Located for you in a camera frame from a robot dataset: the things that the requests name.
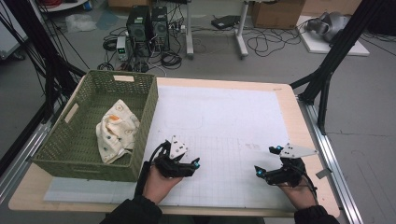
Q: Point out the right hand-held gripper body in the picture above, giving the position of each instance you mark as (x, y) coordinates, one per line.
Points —
(289, 174)

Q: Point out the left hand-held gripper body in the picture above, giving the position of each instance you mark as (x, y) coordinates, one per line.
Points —
(169, 166)

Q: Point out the cream printed cloth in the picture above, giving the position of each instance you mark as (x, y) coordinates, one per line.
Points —
(116, 130)

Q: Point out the green woven plastic basket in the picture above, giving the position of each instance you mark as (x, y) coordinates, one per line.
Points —
(71, 140)

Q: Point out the person's left hand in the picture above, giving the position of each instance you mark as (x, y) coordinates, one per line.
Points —
(158, 186)

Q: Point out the person's right hand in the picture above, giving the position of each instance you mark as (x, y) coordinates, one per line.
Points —
(300, 196)

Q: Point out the white grid mat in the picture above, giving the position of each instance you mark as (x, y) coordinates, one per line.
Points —
(218, 118)

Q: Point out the white floor board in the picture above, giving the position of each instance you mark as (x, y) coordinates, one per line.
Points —
(317, 46)

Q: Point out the white desk leg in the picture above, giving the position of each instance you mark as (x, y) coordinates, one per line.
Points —
(189, 31)
(241, 34)

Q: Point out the grey bench power supply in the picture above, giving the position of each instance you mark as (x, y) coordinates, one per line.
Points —
(121, 48)

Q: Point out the brown cardboard box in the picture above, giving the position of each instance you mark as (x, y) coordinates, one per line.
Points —
(277, 14)

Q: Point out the white power strip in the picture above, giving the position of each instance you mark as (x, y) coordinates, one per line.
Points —
(177, 28)

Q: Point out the grey robot head shell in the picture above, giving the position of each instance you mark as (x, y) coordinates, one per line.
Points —
(330, 25)

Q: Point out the flat black device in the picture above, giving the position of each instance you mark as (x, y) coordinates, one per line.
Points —
(224, 21)

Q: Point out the slim black computer tower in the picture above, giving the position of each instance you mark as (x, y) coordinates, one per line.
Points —
(160, 28)

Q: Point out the large black computer tower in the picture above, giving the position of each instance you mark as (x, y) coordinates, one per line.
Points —
(138, 29)

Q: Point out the teal sheet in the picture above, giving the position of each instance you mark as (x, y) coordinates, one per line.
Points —
(107, 20)

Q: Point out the clear plastic bag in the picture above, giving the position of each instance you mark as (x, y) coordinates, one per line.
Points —
(80, 22)

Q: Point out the white cabinet on wheels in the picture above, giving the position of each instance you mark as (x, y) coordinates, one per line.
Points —
(9, 34)

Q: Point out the grey metal bracket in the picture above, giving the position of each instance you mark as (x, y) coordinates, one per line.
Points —
(323, 173)

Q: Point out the aluminium frame rail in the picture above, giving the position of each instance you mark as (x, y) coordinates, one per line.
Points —
(333, 161)
(21, 158)

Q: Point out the black frame bar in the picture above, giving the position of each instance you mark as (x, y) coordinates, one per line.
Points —
(18, 146)

